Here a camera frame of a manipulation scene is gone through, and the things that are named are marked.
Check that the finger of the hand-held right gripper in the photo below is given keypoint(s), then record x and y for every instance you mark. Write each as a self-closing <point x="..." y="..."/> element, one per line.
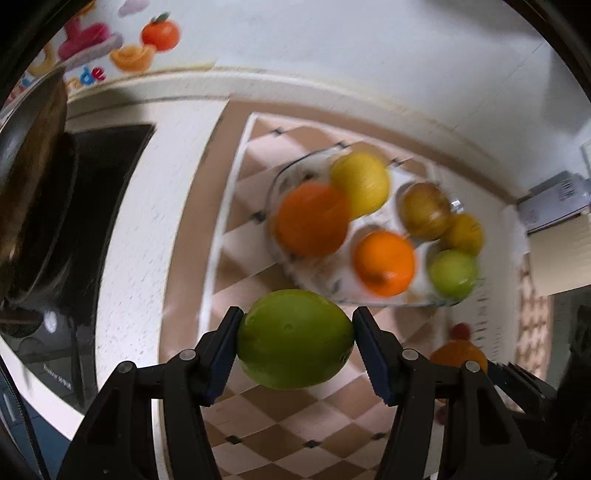
<point x="521" y="387"/>

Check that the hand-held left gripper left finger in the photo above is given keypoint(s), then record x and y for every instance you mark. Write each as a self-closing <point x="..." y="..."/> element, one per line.
<point x="226" y="350"/>

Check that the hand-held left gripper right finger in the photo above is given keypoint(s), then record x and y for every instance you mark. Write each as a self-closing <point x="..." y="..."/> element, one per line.
<point x="374" y="355"/>

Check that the green round fruit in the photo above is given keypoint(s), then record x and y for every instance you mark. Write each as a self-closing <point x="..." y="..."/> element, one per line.
<point x="295" y="339"/>
<point x="452" y="273"/>

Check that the orange-brown round fruit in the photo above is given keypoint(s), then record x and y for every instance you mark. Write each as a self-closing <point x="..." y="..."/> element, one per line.
<point x="457" y="354"/>

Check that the oval floral ceramic plate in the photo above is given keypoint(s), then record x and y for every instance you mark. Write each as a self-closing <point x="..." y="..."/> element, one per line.
<point x="332" y="279"/>

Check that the orange tangerine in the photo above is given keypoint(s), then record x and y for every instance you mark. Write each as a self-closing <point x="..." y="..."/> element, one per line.
<point x="311" y="219"/>
<point x="384" y="263"/>

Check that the yellow round citrus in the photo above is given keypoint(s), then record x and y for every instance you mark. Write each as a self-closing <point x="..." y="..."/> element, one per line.
<point x="466" y="233"/>

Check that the dark olive brown fruit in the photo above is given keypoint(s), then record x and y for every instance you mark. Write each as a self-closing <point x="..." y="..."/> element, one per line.
<point x="425" y="210"/>

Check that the yellow lemon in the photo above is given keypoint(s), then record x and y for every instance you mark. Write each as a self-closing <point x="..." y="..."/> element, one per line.
<point x="360" y="184"/>

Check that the checkered brown counter mat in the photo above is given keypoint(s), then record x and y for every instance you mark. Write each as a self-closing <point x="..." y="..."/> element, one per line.
<point x="295" y="443"/>

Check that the beige utensil holder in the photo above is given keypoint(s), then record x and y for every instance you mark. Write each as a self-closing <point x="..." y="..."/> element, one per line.
<point x="563" y="258"/>

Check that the grey spray can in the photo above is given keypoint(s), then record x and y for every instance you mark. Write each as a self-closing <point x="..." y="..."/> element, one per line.
<point x="554" y="201"/>

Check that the black glass gas stove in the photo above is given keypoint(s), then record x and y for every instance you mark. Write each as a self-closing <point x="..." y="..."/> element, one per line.
<point x="111" y="184"/>

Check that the blue kitchen cabinet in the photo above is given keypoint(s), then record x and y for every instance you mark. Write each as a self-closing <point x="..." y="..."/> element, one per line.
<point x="8" y="406"/>

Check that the colourful wall sticker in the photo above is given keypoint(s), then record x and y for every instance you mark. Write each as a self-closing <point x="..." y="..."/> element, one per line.
<point x="138" y="41"/>

